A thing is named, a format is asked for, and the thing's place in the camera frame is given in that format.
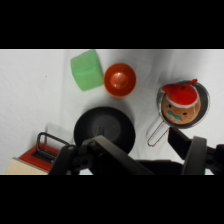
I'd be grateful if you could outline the green sponge block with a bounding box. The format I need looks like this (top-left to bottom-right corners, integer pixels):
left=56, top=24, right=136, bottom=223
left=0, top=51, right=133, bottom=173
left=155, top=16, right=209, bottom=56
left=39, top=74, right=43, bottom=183
left=69, top=49, right=105, bottom=92

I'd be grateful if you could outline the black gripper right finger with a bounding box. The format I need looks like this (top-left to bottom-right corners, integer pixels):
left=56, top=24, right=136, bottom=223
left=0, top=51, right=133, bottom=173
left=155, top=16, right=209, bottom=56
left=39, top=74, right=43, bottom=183
left=167, top=126, right=224, bottom=176

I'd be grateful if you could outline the orange bowl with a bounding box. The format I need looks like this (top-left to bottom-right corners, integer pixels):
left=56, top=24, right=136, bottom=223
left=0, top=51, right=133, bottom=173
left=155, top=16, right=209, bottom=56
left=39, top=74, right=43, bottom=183
left=103, top=62, right=137, bottom=98

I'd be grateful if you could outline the red wooden toy toaster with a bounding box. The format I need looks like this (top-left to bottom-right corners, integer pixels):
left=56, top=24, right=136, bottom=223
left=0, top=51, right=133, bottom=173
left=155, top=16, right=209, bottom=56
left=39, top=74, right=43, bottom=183
left=5, top=131, right=70, bottom=176

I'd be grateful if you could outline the potato toy with red hat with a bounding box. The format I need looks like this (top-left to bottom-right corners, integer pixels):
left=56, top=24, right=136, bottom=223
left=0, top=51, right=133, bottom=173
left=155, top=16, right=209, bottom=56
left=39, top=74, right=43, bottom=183
left=160, top=78, right=202, bottom=126

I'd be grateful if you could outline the black bowl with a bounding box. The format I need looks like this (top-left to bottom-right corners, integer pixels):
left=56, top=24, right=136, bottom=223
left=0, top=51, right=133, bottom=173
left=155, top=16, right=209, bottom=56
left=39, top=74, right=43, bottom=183
left=73, top=106, right=137, bottom=155

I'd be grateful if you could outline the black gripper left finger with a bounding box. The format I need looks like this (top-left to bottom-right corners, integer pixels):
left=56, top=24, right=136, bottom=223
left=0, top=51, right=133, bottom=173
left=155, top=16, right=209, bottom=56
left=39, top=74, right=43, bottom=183
left=48, top=134, right=155, bottom=176

